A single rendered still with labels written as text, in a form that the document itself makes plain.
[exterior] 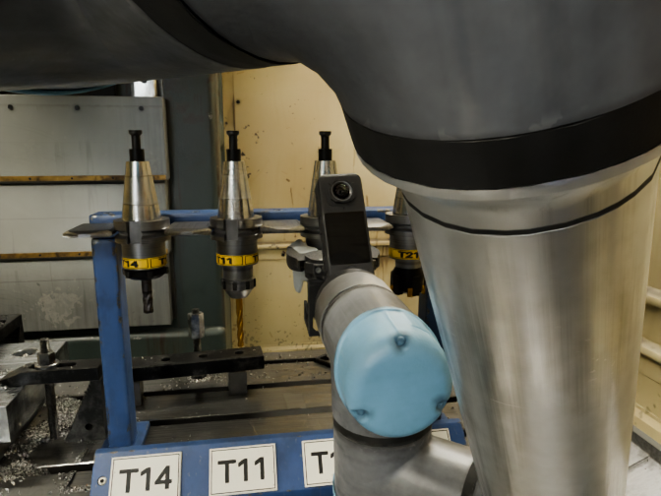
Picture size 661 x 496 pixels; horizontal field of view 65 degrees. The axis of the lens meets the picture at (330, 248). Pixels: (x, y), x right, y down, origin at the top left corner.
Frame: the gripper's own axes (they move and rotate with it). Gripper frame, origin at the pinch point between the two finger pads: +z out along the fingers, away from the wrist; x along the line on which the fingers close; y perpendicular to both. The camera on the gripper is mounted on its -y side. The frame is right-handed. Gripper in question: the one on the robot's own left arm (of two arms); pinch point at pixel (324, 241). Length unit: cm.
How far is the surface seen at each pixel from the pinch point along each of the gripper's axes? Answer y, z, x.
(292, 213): -3.4, 2.5, -3.7
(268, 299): 39, 94, -4
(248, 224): -3.1, -3.8, -9.5
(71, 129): -14, 55, -46
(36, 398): 23.7, 8.9, -40.2
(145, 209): -5.0, -2.9, -21.1
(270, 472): 25.4, -10.4, -7.7
